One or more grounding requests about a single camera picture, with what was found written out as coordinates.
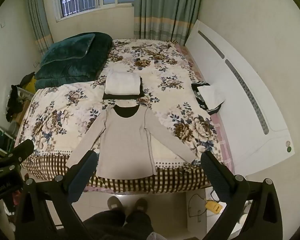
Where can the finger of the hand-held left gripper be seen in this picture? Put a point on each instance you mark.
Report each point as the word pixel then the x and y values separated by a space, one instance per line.
pixel 17 151

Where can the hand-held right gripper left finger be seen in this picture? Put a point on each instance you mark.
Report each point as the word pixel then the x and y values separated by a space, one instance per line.
pixel 81 180

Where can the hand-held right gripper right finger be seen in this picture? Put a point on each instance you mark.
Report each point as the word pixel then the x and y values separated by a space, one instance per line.
pixel 215 178

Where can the beige long-sleeve shirt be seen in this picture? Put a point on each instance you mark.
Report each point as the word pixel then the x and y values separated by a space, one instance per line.
pixel 125 142

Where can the yellow device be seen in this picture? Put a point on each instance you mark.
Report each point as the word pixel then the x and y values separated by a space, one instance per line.
pixel 213 207

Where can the grey slipper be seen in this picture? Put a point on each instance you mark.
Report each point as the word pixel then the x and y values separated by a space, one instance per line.
pixel 115 203

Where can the pink checked mattress cover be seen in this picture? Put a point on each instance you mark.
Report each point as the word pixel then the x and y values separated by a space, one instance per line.
pixel 223 135

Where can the black clothing pile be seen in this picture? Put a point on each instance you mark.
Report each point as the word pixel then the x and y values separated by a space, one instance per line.
pixel 13 102

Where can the person's legs in dark pants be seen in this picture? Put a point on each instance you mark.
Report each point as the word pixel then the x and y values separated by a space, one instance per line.
pixel 115 226

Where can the white bed headboard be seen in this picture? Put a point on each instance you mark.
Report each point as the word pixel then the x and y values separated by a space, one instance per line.
pixel 240 105

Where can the white cloth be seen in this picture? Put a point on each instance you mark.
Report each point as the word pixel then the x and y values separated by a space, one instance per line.
pixel 211 96

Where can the folded white garment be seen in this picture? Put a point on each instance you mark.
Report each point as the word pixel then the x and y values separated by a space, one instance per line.
pixel 122 82

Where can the dark green folded quilt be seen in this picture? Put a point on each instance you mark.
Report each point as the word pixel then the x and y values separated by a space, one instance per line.
pixel 70 57

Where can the folded black garment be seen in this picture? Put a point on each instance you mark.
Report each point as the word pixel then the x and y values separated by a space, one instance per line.
pixel 142 90

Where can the floral bed sheet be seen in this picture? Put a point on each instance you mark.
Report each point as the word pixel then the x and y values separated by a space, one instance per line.
pixel 165 62

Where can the green curtain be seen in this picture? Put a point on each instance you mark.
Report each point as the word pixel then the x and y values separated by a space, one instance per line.
pixel 165 5
pixel 38 17

